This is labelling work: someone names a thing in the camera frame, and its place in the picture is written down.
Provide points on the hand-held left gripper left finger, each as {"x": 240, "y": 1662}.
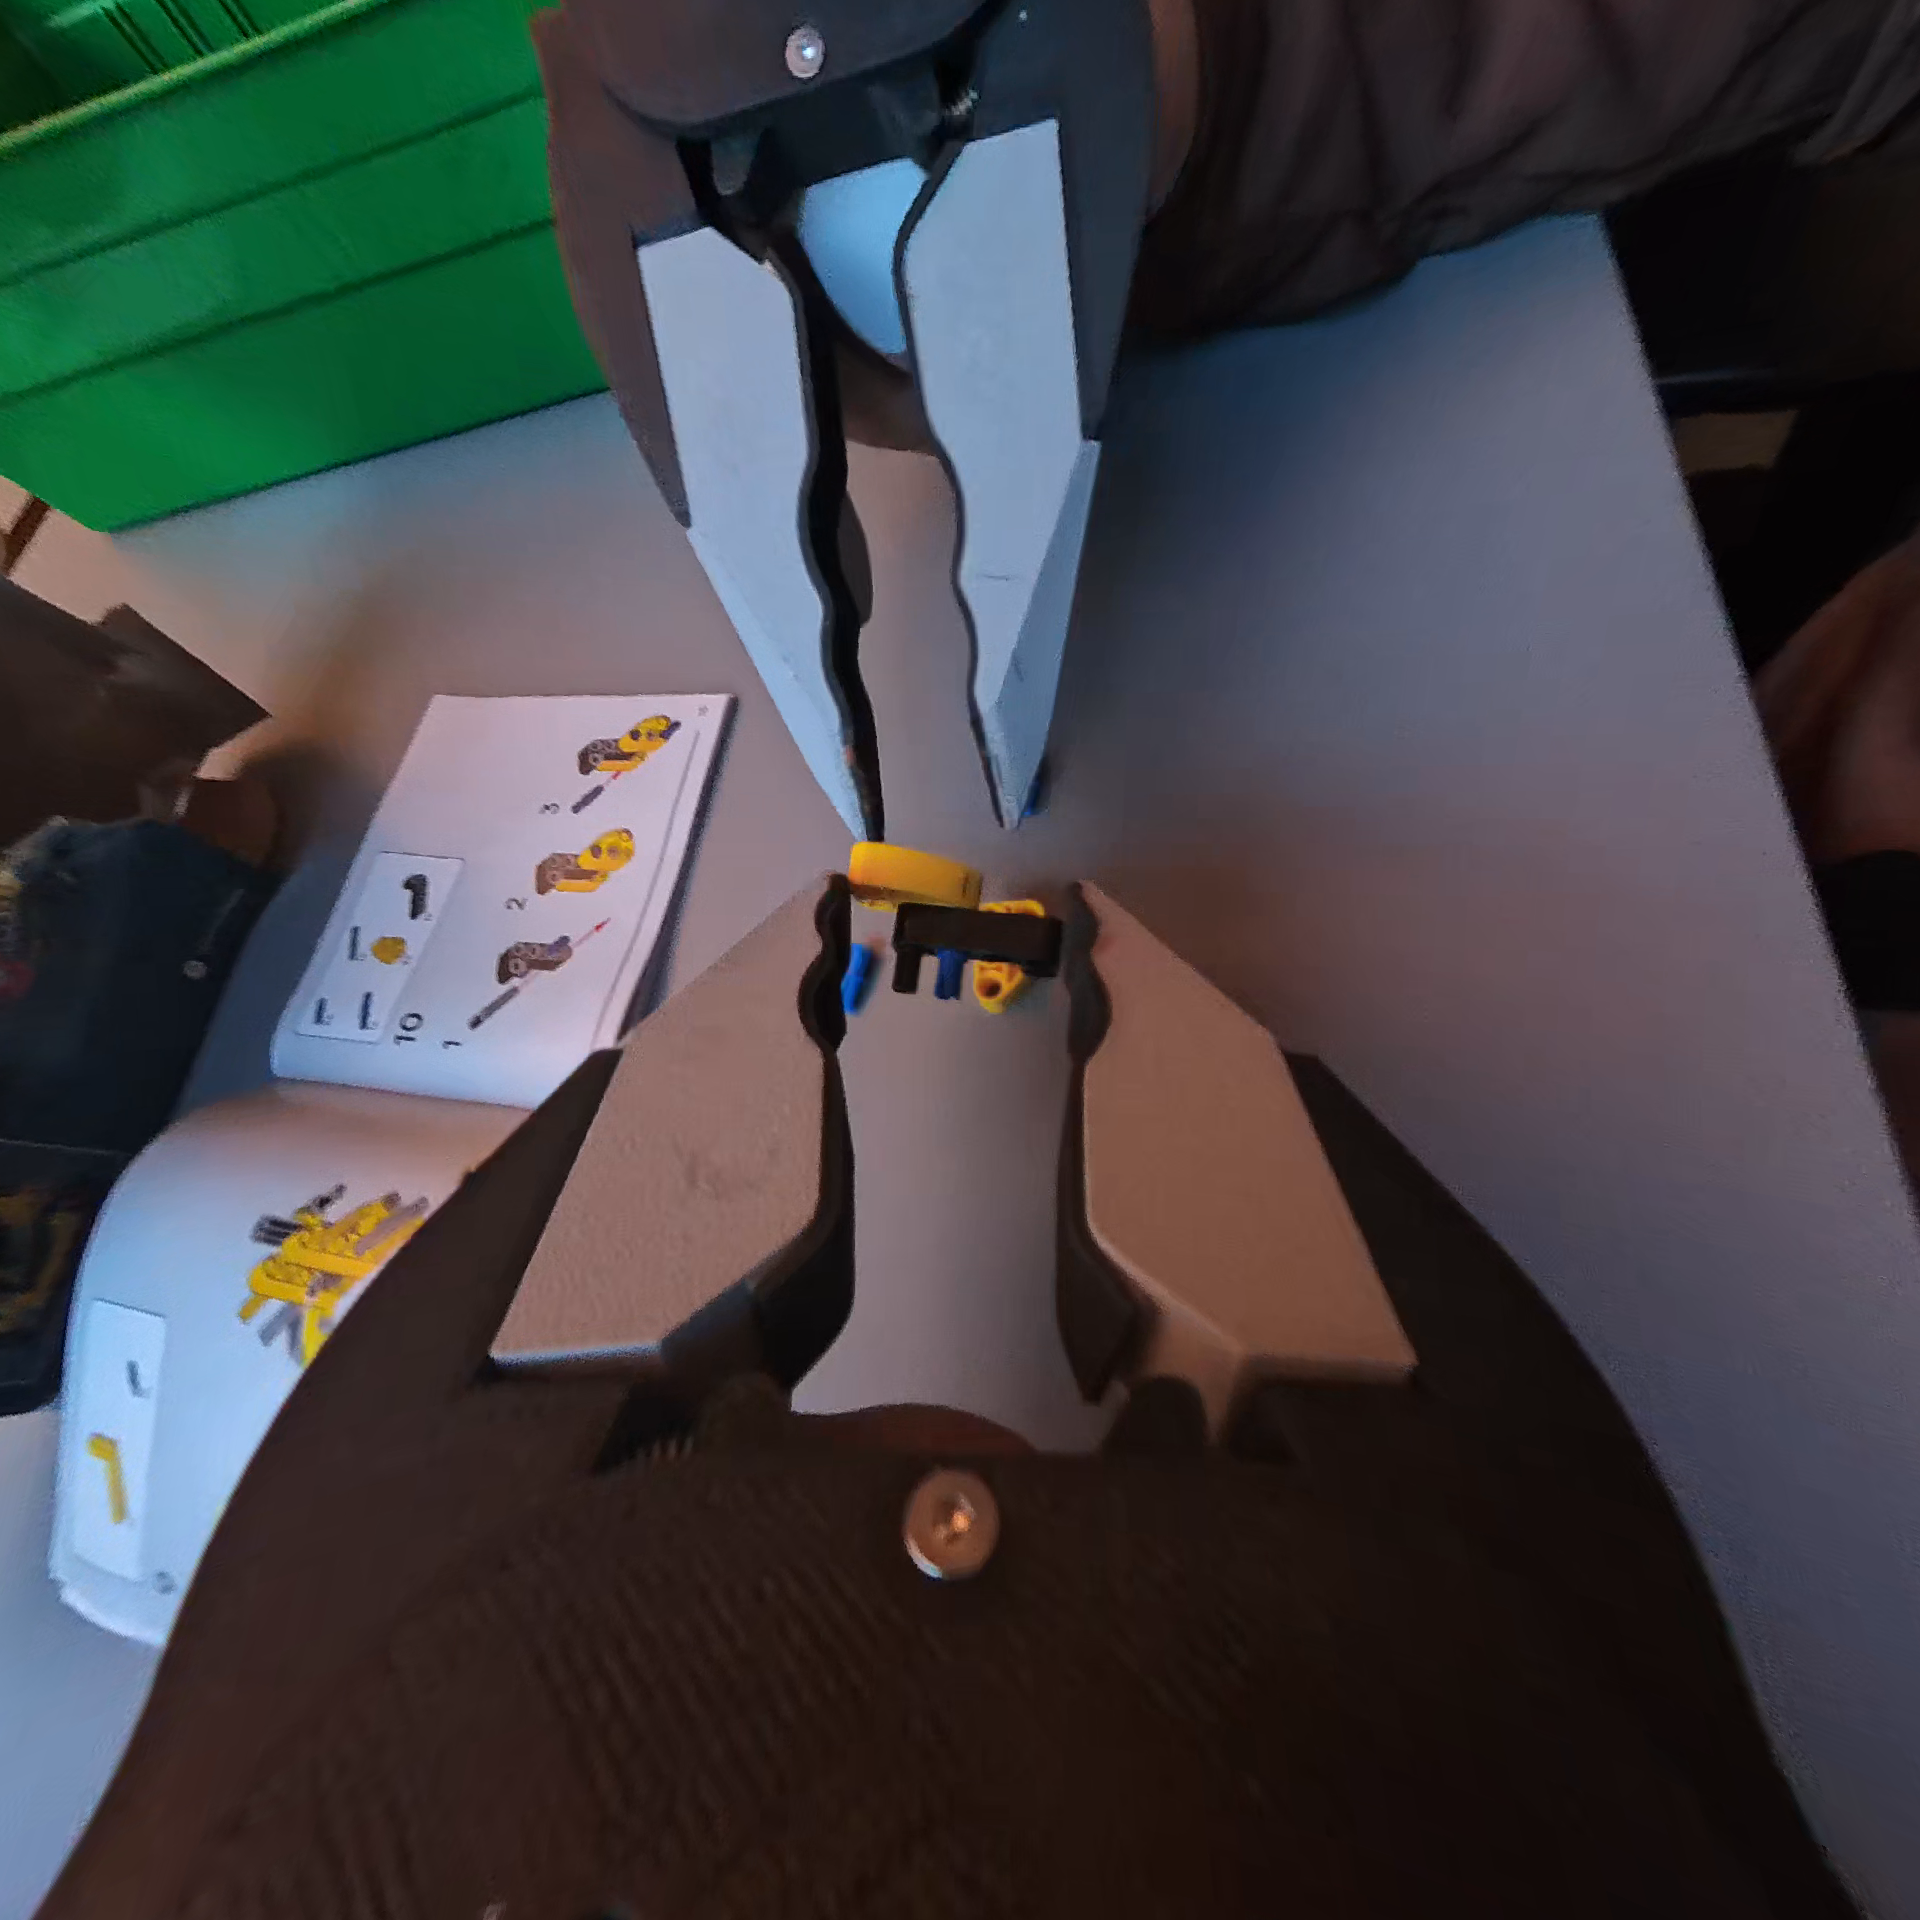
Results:
{"x": 705, "y": 1141}

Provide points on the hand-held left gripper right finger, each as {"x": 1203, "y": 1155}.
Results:
{"x": 1213, "y": 1170}

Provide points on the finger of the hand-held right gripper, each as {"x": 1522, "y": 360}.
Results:
{"x": 1003, "y": 375}
{"x": 735, "y": 450}

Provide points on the black lego beam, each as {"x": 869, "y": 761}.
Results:
{"x": 973, "y": 937}

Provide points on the yellow lego piece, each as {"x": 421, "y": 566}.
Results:
{"x": 907, "y": 870}

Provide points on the person's right forearm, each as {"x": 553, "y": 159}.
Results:
{"x": 1499, "y": 135}

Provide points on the small yellow lego connector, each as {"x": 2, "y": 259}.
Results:
{"x": 1001, "y": 984}

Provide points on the lego instruction booklet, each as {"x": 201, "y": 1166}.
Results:
{"x": 509, "y": 902}

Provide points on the dark lego box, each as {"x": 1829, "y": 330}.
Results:
{"x": 105, "y": 960}

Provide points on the green plastic bin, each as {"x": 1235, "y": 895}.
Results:
{"x": 271, "y": 285}

